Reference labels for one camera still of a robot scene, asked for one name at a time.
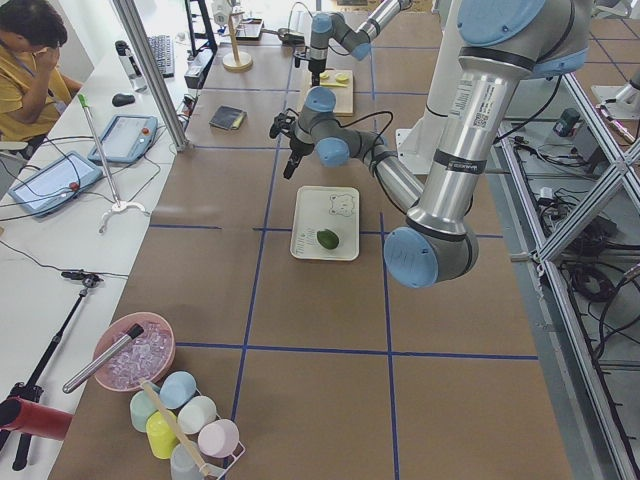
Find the white rectangular tray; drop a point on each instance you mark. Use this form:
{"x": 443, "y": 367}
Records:
{"x": 322, "y": 207}

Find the mint green cup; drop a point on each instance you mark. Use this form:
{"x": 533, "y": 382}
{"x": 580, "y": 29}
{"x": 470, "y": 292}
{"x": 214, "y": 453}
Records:
{"x": 141, "y": 408}

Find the blue teach pendant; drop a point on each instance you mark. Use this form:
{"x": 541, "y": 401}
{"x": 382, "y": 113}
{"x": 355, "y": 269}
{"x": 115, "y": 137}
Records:
{"x": 127, "y": 137}
{"x": 55, "y": 185}

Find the light blue cup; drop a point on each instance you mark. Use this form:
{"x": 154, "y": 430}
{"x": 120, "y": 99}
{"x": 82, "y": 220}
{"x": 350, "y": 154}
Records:
{"x": 178, "y": 388}

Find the grey yellow sponge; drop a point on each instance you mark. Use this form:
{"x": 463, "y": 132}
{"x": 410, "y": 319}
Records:
{"x": 228, "y": 118}

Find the red cylinder bottle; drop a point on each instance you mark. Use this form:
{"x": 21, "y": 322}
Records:
{"x": 29, "y": 417}

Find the white stand with green tip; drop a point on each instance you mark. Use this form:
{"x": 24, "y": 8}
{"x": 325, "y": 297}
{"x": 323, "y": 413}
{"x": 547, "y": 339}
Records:
{"x": 118, "y": 205}

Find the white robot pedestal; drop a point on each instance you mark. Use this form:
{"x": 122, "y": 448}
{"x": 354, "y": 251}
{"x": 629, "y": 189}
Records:
{"x": 416, "y": 146}

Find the metal scoop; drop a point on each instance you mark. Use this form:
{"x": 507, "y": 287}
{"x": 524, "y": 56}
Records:
{"x": 286, "y": 36}

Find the green lime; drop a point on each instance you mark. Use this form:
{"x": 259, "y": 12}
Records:
{"x": 328, "y": 239}

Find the far blue teach pendant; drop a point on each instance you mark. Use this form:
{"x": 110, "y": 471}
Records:
{"x": 127, "y": 137}

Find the pink bowl with ice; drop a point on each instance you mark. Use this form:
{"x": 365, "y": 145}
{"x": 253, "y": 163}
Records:
{"x": 147, "y": 357}

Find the black keyboard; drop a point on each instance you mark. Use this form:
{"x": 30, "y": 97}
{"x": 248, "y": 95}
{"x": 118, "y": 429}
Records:
{"x": 162, "y": 48}

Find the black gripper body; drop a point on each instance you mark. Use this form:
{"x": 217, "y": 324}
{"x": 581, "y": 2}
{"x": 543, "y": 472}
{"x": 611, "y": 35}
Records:
{"x": 315, "y": 64}
{"x": 297, "y": 147}

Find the person in yellow shirt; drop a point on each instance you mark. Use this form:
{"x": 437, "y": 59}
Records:
{"x": 34, "y": 93}

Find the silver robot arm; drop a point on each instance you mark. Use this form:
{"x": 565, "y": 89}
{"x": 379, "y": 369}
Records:
{"x": 357, "y": 42}
{"x": 498, "y": 44}

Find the dark glass rack tray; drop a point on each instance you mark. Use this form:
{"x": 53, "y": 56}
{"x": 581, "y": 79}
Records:
{"x": 249, "y": 29}

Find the black computer mouse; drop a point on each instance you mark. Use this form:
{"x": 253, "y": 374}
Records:
{"x": 122, "y": 99}

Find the wooden mug tree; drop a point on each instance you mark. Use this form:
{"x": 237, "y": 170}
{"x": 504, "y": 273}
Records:
{"x": 236, "y": 61}

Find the pink cup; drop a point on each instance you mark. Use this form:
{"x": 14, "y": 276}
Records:
{"x": 219, "y": 438}

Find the yellow cup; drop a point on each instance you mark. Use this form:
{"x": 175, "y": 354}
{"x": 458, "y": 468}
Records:
{"x": 160, "y": 436}

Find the black tripod stick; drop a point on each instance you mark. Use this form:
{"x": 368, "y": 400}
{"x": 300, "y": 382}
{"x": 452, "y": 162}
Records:
{"x": 30, "y": 390}

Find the wooden stick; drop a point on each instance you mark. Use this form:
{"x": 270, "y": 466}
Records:
{"x": 175, "y": 427}

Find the clear water bottle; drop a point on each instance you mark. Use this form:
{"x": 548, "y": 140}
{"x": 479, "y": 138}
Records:
{"x": 130, "y": 66}

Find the white cup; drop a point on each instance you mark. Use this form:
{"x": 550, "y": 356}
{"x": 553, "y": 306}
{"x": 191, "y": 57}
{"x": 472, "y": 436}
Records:
{"x": 196, "y": 414}

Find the clear grey cup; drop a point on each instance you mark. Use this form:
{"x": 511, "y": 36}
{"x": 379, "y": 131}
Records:
{"x": 182, "y": 466}

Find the metal muddler stick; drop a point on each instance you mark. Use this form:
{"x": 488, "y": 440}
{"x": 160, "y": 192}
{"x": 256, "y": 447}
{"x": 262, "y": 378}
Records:
{"x": 90, "y": 369}

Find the near blue teach pendant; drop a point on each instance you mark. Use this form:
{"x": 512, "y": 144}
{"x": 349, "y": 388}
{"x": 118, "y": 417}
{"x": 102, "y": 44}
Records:
{"x": 55, "y": 185}

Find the wooden cutting board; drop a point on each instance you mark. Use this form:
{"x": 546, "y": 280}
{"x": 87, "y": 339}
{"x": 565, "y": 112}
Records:
{"x": 344, "y": 96}

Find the aluminium frame post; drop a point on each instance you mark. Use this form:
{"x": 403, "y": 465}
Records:
{"x": 140, "y": 20}

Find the white wire cup rack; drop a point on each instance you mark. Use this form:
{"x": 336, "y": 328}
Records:
{"x": 219, "y": 466}

